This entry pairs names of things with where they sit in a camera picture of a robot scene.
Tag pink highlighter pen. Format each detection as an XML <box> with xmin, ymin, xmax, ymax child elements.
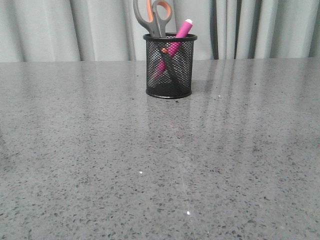
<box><xmin>154</xmin><ymin>19</ymin><xmax>193</xmax><ymax>79</ymax></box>

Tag grey orange scissors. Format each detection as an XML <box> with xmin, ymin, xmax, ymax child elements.
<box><xmin>133</xmin><ymin>0</ymin><xmax>179</xmax><ymax>89</ymax></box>

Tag black mesh pen holder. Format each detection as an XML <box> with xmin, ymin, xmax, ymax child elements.
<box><xmin>143</xmin><ymin>32</ymin><xmax>198</xmax><ymax>99</ymax></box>

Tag white curtain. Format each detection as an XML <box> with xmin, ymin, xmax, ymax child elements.
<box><xmin>0</xmin><ymin>0</ymin><xmax>320</xmax><ymax>63</ymax></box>

